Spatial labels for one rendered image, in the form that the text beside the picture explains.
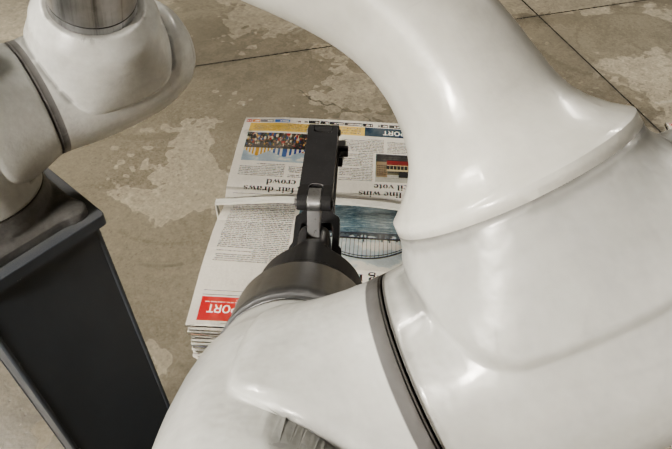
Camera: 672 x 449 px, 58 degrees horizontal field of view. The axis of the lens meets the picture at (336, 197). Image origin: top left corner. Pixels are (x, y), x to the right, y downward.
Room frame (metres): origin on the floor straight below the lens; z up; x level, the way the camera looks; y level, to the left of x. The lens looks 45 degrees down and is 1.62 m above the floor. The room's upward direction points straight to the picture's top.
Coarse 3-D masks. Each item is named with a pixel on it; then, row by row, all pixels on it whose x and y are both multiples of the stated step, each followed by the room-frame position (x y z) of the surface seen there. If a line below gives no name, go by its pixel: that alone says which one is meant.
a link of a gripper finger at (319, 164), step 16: (336, 128) 0.38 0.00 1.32; (320, 144) 0.36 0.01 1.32; (336, 144) 0.36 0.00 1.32; (304, 160) 0.34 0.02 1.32; (320, 160) 0.34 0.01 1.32; (336, 160) 0.36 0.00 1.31; (304, 176) 0.33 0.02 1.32; (320, 176) 0.33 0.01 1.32; (304, 192) 0.30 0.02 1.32; (304, 208) 0.29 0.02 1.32
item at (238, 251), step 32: (224, 224) 0.52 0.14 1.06; (256, 224) 0.52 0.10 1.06; (288, 224) 0.52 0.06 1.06; (224, 256) 0.46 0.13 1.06; (256, 256) 0.46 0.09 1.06; (352, 256) 0.47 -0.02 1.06; (384, 256) 0.47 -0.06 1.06; (224, 288) 0.42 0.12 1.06; (192, 320) 0.38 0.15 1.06; (224, 320) 0.38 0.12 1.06
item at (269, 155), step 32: (256, 128) 0.71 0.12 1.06; (288, 128) 0.71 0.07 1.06; (352, 128) 0.71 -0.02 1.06; (384, 128) 0.71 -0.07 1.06; (256, 160) 0.64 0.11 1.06; (288, 160) 0.64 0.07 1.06; (352, 160) 0.64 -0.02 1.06; (384, 160) 0.64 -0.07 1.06; (352, 192) 0.58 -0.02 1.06; (384, 192) 0.58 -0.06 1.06
